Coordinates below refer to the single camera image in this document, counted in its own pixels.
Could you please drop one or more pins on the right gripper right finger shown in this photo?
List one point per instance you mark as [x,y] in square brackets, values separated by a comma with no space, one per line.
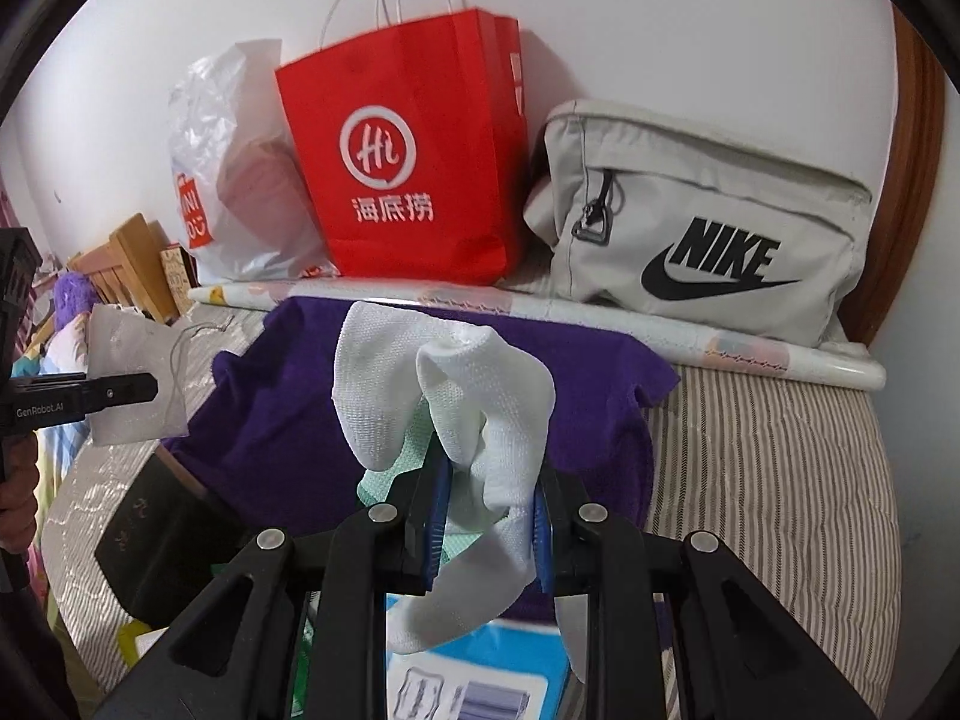
[552,533]

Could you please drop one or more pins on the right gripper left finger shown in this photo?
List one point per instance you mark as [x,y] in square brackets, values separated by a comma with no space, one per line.
[426,519]

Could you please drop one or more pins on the white mesh drawstring pouch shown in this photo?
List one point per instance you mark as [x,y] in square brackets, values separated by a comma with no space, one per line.
[139,367]

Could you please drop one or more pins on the white socks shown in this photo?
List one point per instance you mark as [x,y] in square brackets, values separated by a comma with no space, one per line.
[490,405]

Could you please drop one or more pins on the green wet wipes pack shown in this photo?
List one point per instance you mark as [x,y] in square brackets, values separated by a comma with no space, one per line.
[303,657]

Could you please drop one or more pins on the yellow Adidas mini bag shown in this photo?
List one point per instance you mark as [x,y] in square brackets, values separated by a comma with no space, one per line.
[134,639]

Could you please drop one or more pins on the person left hand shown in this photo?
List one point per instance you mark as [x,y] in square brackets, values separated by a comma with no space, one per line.
[18,501]

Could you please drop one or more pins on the purple plush toy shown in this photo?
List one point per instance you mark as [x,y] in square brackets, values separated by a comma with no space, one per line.
[73,294]

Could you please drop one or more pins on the blue white tissue box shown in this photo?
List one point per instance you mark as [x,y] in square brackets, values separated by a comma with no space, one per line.
[503,670]

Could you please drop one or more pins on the purple towel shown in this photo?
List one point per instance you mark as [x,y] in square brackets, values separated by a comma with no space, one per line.
[268,444]

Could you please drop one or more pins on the wooden headboard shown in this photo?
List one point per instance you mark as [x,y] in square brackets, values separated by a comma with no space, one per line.
[127,270]

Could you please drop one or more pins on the patterned notebook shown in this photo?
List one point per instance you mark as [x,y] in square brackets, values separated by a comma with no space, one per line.
[180,274]

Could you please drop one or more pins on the striped quilted mattress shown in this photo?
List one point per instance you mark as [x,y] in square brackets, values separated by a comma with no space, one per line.
[792,475]

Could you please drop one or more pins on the white Miniso plastic bag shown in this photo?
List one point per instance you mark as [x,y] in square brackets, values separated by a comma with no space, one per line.
[244,204]

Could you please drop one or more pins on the grey Nike pouch bag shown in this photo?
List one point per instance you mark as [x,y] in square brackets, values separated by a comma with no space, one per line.
[670,219]

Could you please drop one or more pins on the rolled printed paper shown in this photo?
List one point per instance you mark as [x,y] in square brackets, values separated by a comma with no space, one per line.
[843,365]

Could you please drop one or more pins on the red paper shopping bag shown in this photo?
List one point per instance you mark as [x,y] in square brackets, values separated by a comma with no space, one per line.
[412,139]

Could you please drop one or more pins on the brown wooden door frame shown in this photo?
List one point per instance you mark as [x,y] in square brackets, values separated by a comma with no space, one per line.
[909,181]

